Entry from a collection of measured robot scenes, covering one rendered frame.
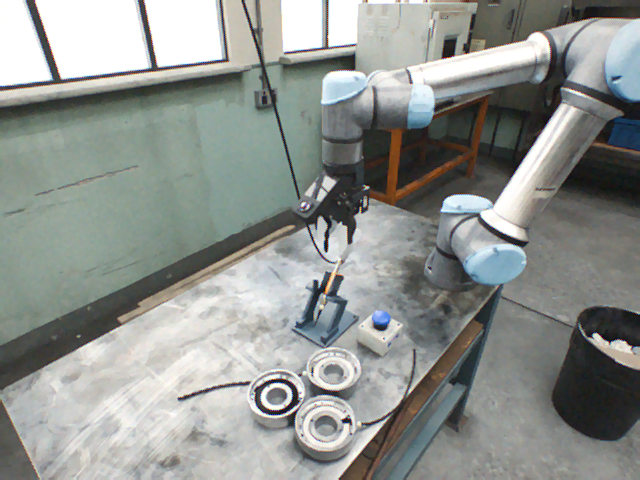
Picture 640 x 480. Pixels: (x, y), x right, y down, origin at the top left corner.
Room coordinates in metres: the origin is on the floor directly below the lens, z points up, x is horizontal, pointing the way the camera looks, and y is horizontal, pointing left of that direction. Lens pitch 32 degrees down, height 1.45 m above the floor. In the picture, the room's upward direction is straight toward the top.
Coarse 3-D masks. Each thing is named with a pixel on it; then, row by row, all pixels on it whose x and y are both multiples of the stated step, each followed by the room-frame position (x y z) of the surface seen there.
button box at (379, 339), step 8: (368, 320) 0.65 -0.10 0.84; (392, 320) 0.65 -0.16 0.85; (360, 328) 0.63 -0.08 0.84; (368, 328) 0.62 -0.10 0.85; (376, 328) 0.62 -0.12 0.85; (384, 328) 0.62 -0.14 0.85; (392, 328) 0.62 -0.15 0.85; (400, 328) 0.63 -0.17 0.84; (360, 336) 0.62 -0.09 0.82; (368, 336) 0.61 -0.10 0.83; (376, 336) 0.60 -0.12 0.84; (384, 336) 0.60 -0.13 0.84; (392, 336) 0.61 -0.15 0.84; (400, 336) 0.63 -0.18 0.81; (368, 344) 0.61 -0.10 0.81; (376, 344) 0.60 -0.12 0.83; (384, 344) 0.58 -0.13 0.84; (392, 344) 0.61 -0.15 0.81; (376, 352) 0.60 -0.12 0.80; (384, 352) 0.59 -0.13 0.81
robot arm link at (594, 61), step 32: (576, 32) 0.82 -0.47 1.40; (608, 32) 0.75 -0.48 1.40; (576, 64) 0.77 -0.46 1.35; (608, 64) 0.70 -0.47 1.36; (576, 96) 0.73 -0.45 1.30; (608, 96) 0.70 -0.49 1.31; (544, 128) 0.77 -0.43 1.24; (576, 128) 0.71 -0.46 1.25; (544, 160) 0.72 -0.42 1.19; (576, 160) 0.71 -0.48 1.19; (512, 192) 0.73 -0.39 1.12; (544, 192) 0.70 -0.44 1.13; (480, 224) 0.74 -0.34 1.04; (512, 224) 0.70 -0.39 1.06; (480, 256) 0.68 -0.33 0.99; (512, 256) 0.67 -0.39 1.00
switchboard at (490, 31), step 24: (480, 0) 4.21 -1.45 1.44; (504, 0) 4.06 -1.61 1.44; (528, 0) 3.93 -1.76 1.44; (552, 0) 3.80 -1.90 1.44; (480, 24) 4.18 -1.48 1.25; (504, 24) 4.03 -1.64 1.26; (528, 24) 3.90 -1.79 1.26; (552, 24) 3.77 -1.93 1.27; (480, 48) 4.15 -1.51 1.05; (504, 96) 3.94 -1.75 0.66; (528, 96) 3.79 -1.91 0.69
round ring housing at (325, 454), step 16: (320, 400) 0.45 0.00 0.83; (336, 400) 0.45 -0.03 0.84; (304, 416) 0.42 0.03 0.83; (320, 416) 0.42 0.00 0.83; (336, 416) 0.42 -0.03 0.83; (352, 416) 0.42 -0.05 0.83; (336, 432) 0.39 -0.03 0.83; (352, 432) 0.39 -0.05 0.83; (304, 448) 0.37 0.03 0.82; (320, 448) 0.36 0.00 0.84; (336, 448) 0.36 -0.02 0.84
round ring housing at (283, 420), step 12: (264, 372) 0.51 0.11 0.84; (276, 372) 0.51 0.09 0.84; (288, 372) 0.51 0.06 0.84; (252, 384) 0.48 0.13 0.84; (276, 384) 0.49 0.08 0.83; (300, 384) 0.49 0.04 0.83; (252, 396) 0.46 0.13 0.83; (264, 396) 0.46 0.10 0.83; (276, 396) 0.48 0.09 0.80; (288, 396) 0.46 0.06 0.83; (300, 396) 0.46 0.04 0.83; (252, 408) 0.43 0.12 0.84; (276, 408) 0.44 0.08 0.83; (264, 420) 0.41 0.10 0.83; (276, 420) 0.41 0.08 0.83; (288, 420) 0.42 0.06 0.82
